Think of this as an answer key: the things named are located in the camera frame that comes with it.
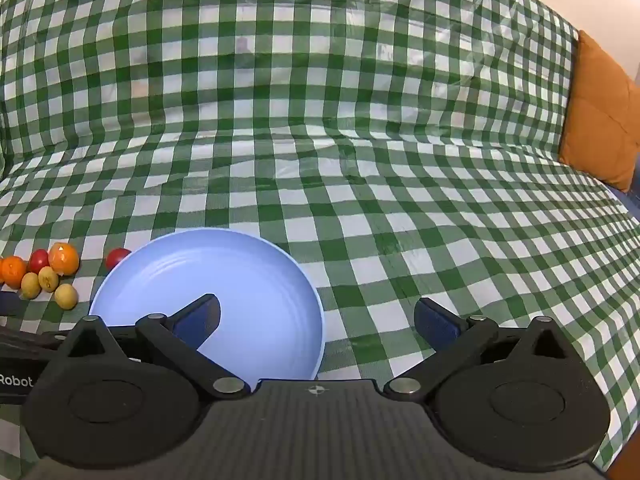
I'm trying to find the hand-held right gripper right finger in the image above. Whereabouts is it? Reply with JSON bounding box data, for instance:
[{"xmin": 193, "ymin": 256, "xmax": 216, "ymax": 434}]
[{"xmin": 382, "ymin": 297, "xmax": 587, "ymax": 402}]

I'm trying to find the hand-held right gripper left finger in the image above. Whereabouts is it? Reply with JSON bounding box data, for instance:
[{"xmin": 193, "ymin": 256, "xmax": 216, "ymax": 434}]
[{"xmin": 64, "ymin": 293, "xmax": 252, "ymax": 402}]

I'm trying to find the light blue plate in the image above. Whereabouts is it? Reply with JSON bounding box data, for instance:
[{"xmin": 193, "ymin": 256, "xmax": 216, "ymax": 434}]
[{"xmin": 88, "ymin": 228, "xmax": 326, "ymax": 382}]

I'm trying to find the green checked cloth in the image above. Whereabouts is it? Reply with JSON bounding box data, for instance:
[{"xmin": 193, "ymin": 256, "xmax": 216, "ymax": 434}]
[{"xmin": 0, "ymin": 0, "xmax": 640, "ymax": 471}]

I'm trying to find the blue fabric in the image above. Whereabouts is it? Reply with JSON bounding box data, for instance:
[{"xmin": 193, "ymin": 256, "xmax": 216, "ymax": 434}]
[{"xmin": 607, "ymin": 180, "xmax": 640, "ymax": 223}]

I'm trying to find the orange cushion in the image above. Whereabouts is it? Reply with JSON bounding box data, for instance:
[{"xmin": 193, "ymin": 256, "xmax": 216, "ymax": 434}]
[{"xmin": 557, "ymin": 29, "xmax": 640, "ymax": 193}]

